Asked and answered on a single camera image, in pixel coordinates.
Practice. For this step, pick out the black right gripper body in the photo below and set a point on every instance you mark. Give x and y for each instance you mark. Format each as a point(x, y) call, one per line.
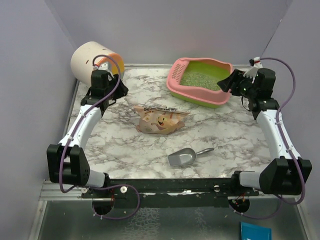
point(244, 86)

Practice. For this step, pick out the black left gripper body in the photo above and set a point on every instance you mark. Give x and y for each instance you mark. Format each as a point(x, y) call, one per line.
point(112, 84)

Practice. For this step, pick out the cat litter paper bag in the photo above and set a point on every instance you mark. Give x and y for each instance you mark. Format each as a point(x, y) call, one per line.
point(159, 122)

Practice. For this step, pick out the metal ruler bag clip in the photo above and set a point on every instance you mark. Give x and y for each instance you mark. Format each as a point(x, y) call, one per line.
point(164, 109)

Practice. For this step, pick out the metal litter scoop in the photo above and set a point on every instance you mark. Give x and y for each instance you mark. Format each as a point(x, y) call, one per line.
point(186, 156)

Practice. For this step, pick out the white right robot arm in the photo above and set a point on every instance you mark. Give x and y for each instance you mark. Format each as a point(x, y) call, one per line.
point(288, 172)

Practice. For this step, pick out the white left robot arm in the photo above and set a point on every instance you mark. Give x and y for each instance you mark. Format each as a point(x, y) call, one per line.
point(67, 162)

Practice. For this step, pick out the pink green litter box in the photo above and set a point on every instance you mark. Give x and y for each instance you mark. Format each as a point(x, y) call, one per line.
point(197, 95)

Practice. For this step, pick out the green cat litter granules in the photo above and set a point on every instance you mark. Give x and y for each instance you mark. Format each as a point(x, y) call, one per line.
point(197, 79)

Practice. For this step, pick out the cream round cat scratcher drum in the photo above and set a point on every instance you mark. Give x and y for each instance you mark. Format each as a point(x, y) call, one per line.
point(82, 60)

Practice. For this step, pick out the blue card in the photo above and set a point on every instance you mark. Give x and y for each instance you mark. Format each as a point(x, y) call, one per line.
point(254, 232)

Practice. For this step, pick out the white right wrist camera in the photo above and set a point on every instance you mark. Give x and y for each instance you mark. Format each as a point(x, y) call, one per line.
point(255, 64)

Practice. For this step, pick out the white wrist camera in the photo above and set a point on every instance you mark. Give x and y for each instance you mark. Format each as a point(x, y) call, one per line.
point(104, 66)
point(255, 64)

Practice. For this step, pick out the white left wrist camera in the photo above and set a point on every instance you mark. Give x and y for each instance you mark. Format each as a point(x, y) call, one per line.
point(104, 66)

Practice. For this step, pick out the aluminium extrusion frame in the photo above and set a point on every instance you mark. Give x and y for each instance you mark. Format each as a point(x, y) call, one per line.
point(51, 191)

